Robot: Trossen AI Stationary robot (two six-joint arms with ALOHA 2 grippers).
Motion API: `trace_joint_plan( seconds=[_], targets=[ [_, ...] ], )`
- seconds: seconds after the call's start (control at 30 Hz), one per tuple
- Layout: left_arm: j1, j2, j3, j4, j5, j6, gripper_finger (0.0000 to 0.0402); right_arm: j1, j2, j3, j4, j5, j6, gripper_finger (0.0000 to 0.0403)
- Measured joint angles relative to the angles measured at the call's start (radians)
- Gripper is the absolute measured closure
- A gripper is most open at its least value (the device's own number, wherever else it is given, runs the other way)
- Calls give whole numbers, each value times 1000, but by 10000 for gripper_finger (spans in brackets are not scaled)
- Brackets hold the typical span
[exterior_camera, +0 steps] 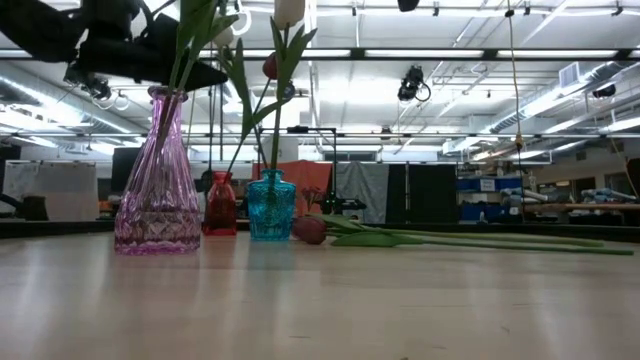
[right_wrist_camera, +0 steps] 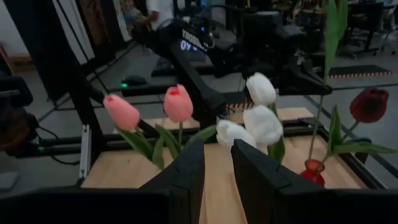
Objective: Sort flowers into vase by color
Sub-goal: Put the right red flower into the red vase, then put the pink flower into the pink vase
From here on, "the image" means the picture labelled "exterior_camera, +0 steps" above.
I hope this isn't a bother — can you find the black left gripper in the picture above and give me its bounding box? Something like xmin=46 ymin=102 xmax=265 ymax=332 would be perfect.
xmin=74 ymin=0 xmax=229 ymax=93

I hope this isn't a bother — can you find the white artificial tulip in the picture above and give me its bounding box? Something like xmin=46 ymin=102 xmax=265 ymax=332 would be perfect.
xmin=149 ymin=0 xmax=242 ymax=221
xmin=218 ymin=0 xmax=319 ymax=221

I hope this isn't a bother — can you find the purple ribbed glass vase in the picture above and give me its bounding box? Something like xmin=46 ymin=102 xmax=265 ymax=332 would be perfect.
xmin=114 ymin=85 xmax=202 ymax=256

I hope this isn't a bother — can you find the small red glass vase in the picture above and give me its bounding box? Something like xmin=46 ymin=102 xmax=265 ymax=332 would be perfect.
xmin=202 ymin=170 xmax=238 ymax=237

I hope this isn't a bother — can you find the teal embossed glass vase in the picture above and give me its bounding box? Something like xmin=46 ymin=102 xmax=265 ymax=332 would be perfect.
xmin=245 ymin=168 xmax=297 ymax=243

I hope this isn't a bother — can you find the red tulip with green leaf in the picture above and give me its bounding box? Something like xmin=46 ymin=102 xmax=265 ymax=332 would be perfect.
xmin=225 ymin=51 xmax=292 ymax=176

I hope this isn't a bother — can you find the black monitor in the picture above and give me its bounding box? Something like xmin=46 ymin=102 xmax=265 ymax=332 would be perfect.
xmin=110 ymin=147 xmax=145 ymax=195

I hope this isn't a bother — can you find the white cylinder bucket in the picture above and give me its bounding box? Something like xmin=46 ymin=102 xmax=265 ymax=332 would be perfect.
xmin=262 ymin=135 xmax=300 ymax=164

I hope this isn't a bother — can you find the orange cloth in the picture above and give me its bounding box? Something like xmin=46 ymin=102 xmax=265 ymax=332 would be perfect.
xmin=252 ymin=159 xmax=334 ymax=217

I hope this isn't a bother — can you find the white board panel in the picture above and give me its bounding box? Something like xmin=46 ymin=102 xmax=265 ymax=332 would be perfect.
xmin=2 ymin=160 xmax=99 ymax=223

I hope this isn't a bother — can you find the dark round container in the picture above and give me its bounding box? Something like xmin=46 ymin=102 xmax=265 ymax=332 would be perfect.
xmin=22 ymin=195 xmax=50 ymax=224

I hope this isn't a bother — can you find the dark red artificial tulip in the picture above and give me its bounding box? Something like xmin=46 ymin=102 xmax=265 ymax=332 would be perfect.
xmin=292 ymin=215 xmax=635 ymax=257

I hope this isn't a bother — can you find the grey cloth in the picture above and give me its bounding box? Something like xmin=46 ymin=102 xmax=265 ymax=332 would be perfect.
xmin=335 ymin=162 xmax=390 ymax=225

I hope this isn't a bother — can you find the black room divider panel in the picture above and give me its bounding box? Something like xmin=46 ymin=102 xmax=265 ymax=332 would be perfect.
xmin=387 ymin=163 xmax=459 ymax=225

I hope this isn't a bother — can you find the black overhead light beam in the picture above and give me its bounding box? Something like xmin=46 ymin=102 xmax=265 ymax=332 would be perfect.
xmin=0 ymin=47 xmax=640 ymax=62

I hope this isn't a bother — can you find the blue storage bin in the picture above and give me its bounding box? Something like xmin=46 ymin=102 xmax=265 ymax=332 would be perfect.
xmin=457 ymin=177 xmax=524 ymax=194
xmin=459 ymin=204 xmax=524 ymax=224

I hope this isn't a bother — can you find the pink artificial tulip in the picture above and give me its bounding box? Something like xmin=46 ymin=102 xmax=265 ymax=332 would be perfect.
xmin=309 ymin=213 xmax=605 ymax=249

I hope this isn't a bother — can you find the white ceiling air vent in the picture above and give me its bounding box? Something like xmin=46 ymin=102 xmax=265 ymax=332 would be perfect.
xmin=558 ymin=62 xmax=581 ymax=89

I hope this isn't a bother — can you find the wooden background table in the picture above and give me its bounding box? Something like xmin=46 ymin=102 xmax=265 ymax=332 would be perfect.
xmin=524 ymin=202 xmax=640 ymax=212

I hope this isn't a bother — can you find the white hanging ring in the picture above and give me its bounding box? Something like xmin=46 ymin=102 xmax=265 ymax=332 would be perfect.
xmin=234 ymin=9 xmax=253 ymax=36

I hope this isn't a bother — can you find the black ceiling camera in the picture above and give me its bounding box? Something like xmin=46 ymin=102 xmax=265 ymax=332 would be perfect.
xmin=64 ymin=64 xmax=112 ymax=100
xmin=397 ymin=64 xmax=432 ymax=104

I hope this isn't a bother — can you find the yellow hanging cable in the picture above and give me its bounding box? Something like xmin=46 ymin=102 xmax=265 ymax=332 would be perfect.
xmin=504 ymin=0 xmax=526 ymax=151

